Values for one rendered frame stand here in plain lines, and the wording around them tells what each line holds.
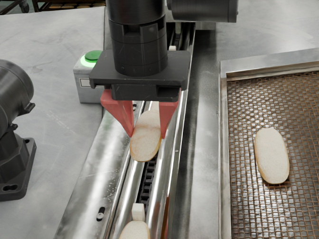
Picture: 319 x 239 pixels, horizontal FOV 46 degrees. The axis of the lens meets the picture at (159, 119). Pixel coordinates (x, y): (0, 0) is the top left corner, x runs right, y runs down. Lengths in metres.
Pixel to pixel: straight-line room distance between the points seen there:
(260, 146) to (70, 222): 0.25
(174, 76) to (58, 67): 0.52
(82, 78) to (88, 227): 0.32
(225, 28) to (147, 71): 0.63
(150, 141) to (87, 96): 0.30
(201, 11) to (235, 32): 0.64
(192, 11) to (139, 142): 0.17
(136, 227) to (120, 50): 0.20
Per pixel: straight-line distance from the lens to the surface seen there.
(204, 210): 0.52
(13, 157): 0.57
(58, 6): 3.04
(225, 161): 0.48
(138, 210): 0.45
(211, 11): 0.34
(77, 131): 0.66
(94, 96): 0.71
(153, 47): 0.37
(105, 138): 0.57
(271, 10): 1.12
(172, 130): 0.59
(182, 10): 0.35
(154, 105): 0.63
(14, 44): 1.02
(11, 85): 0.52
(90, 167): 0.53
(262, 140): 0.49
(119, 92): 0.39
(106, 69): 0.41
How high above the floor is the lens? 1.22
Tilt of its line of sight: 37 degrees down
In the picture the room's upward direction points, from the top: 3 degrees counter-clockwise
